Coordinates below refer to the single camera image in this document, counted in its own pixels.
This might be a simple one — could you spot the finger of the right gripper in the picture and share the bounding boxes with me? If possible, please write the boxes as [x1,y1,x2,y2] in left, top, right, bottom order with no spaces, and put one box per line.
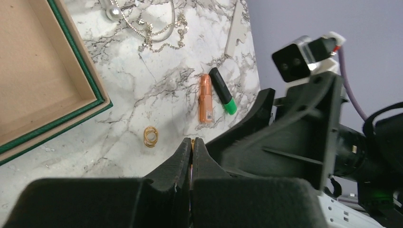
[206,88,275,158]
[220,71,343,191]

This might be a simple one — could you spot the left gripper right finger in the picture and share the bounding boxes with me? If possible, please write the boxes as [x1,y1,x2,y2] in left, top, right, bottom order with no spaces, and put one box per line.
[191,138,327,228]

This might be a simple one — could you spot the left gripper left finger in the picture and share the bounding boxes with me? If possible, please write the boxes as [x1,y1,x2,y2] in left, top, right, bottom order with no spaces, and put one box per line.
[4,138,192,228]

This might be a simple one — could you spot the gold double ring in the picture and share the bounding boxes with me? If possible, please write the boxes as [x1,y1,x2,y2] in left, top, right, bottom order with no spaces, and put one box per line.
[143,126,159,148]

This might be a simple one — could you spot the green jewelry box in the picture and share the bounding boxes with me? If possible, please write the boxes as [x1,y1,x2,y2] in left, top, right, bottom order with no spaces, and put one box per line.
[0,0,113,164]

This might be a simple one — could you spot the white plastic bracket piece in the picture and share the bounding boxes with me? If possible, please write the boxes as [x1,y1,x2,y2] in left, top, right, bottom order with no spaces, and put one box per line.
[224,0,248,57]

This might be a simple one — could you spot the orange highlighter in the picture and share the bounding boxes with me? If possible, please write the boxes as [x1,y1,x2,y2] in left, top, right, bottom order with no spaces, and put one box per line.
[199,74,213,123]

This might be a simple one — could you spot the silver chain necklace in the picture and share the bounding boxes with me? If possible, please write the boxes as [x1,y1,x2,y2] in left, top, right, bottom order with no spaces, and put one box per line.
[110,0,189,53]

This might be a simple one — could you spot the green black highlighter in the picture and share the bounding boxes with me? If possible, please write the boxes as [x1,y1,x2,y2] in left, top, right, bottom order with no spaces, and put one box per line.
[209,67,237,115]

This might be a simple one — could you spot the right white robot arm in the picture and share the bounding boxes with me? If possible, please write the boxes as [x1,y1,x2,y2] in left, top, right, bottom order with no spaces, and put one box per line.
[206,71,403,228]

